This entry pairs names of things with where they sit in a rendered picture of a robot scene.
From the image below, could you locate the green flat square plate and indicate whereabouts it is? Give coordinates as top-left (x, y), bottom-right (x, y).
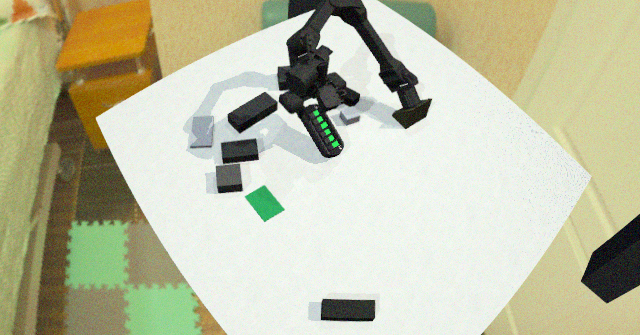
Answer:
top-left (245, 184), bottom-right (285, 222)

